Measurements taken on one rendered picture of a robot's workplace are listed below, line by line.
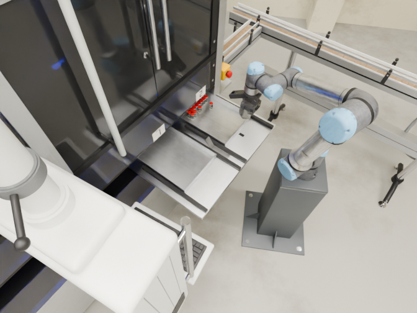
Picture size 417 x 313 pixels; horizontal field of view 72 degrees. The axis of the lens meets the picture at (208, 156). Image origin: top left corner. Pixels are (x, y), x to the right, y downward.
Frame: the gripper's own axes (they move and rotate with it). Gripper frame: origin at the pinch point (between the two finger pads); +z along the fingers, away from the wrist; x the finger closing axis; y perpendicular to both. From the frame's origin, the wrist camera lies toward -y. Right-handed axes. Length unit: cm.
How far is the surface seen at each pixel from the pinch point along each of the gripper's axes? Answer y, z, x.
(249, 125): 4.7, 5.7, 0.9
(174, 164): -12.1, 5.5, -44.8
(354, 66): 34, 1, 82
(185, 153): -11.7, 5.5, -35.8
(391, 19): 31, 83, 322
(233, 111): -8.2, 5.5, 4.3
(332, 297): 101, 94, -23
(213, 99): -23.5, 5.5, 5.1
